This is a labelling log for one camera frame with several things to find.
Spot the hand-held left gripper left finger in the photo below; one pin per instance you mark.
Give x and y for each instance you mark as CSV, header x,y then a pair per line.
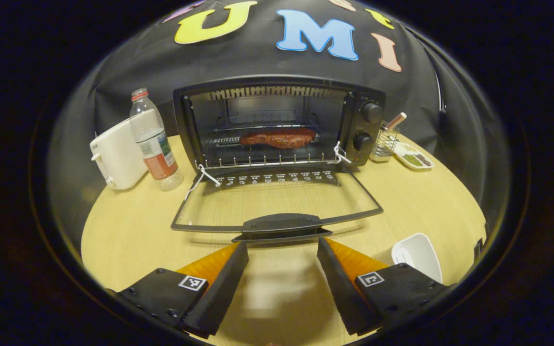
x,y
219,293

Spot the clear plastic water bottle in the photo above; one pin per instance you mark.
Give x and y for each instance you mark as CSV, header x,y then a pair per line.
x,y
154,144

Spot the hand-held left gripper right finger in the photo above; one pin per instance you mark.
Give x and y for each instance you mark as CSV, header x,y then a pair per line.
x,y
342,288

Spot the black electric oven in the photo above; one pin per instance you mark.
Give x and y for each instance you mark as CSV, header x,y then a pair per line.
x,y
366,127

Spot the white toaster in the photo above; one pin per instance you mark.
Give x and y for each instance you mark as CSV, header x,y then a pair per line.
x,y
118,158

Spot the white rectangular tray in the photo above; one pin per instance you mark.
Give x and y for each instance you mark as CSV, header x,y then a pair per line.
x,y
419,254

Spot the black backdrop cloth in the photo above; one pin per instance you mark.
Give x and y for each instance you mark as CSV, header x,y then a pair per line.
x,y
128,62

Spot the white divided dish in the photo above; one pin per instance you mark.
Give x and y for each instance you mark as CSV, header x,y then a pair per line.
x,y
414,157

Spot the brown stick white tip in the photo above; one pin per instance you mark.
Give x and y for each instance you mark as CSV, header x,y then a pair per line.
x,y
396,120

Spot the red roasted meat piece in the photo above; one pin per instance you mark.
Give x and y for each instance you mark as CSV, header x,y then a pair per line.
x,y
279,138

